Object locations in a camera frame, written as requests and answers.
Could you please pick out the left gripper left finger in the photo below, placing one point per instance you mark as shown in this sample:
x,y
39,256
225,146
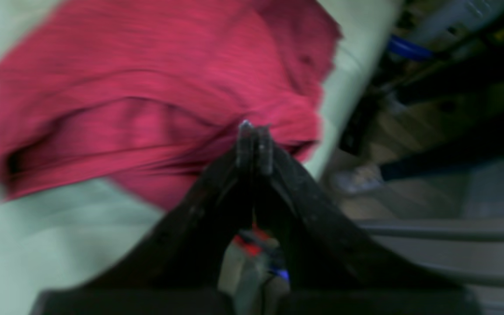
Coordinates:
x,y
175,267

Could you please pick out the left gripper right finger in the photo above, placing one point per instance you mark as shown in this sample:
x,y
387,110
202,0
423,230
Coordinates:
x,y
334,266

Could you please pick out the red T-shirt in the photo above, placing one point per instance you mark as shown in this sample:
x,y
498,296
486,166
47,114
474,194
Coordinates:
x,y
148,92

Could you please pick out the green table cloth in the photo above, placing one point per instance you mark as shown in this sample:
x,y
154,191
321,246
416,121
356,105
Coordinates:
x,y
61,237

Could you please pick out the right blue clamp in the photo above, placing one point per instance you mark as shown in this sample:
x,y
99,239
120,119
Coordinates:
x,y
408,50

